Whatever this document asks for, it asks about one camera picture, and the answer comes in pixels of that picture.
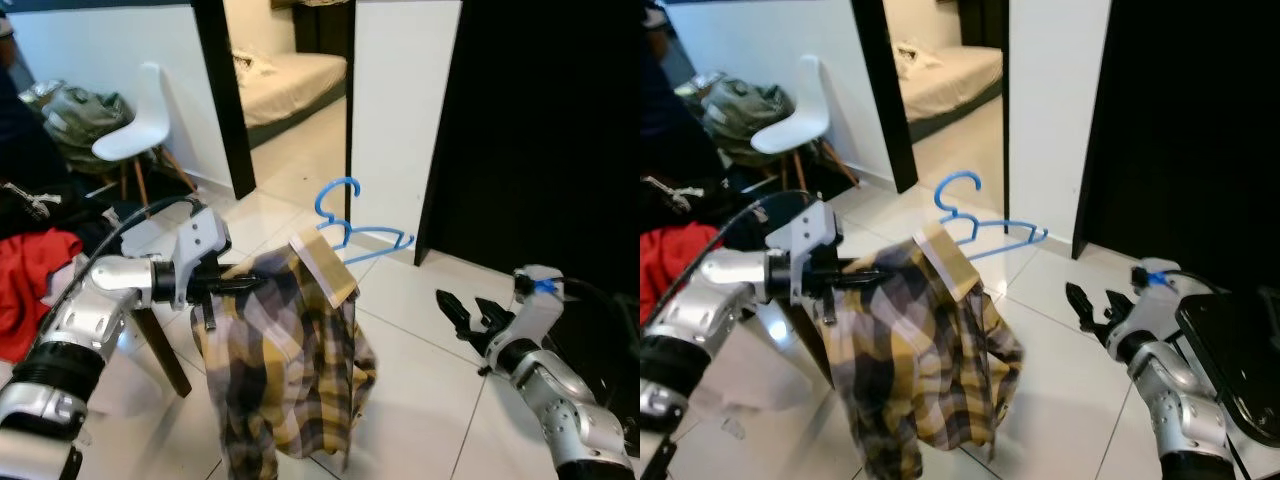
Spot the yellow grey plaid shirt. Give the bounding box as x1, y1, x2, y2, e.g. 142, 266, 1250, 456
825, 225, 1027, 480
190, 228, 379, 480

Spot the light blue plastic hanger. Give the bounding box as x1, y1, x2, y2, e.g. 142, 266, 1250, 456
314, 176, 417, 267
935, 170, 1050, 264

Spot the dark wooden table leg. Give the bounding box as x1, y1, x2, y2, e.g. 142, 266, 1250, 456
795, 300, 839, 386
128, 305, 193, 399

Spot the black printed garment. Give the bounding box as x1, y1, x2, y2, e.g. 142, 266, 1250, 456
640, 170, 761, 229
0, 178, 151, 241

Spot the white plastic chair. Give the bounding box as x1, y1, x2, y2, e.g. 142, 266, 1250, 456
92, 62, 201, 206
750, 55, 861, 191

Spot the grey green bag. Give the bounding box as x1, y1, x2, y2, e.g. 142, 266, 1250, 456
700, 78, 798, 169
38, 85, 136, 179

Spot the tall black cabinet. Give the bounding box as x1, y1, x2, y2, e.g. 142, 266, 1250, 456
1072, 0, 1280, 293
415, 0, 641, 301

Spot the printed beige cushion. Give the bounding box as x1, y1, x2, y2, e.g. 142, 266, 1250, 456
235, 50, 283, 83
895, 42, 943, 77

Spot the person in dark clothes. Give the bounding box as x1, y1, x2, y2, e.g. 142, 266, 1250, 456
640, 0, 706, 186
0, 10, 73, 191

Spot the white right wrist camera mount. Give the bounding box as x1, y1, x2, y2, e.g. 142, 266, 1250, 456
510, 265, 568, 346
1130, 258, 1219, 336

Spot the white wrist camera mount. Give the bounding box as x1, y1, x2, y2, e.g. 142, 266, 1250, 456
1130, 258, 1219, 336
763, 200, 839, 306
172, 205, 234, 309
510, 265, 568, 346

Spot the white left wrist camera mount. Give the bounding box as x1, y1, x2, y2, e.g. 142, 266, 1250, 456
172, 205, 234, 309
763, 200, 839, 306

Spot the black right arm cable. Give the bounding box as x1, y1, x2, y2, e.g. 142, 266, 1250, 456
1150, 268, 1233, 297
545, 275, 626, 336

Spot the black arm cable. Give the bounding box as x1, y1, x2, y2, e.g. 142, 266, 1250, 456
1150, 268, 1233, 297
40, 193, 206, 341
545, 275, 626, 336
690, 188, 816, 301

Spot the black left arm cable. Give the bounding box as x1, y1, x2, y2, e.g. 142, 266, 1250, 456
40, 193, 206, 341
690, 188, 816, 301

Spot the black door frame post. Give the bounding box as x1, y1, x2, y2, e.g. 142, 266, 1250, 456
192, 0, 257, 201
850, 0, 919, 194

